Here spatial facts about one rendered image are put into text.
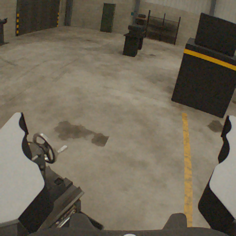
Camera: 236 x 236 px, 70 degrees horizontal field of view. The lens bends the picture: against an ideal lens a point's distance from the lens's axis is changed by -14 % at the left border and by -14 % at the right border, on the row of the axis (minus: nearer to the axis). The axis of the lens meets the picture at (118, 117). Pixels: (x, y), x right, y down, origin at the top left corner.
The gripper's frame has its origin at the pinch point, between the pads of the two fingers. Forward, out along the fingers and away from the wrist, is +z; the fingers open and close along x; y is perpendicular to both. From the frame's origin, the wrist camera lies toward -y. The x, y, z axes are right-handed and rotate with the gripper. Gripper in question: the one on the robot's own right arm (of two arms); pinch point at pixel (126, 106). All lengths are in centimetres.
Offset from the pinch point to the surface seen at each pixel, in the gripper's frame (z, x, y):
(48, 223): 24, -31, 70
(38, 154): 37, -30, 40
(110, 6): 1243, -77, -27
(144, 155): 170, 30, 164
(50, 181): 41, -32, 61
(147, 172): 142, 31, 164
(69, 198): 39, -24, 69
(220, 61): 316, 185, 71
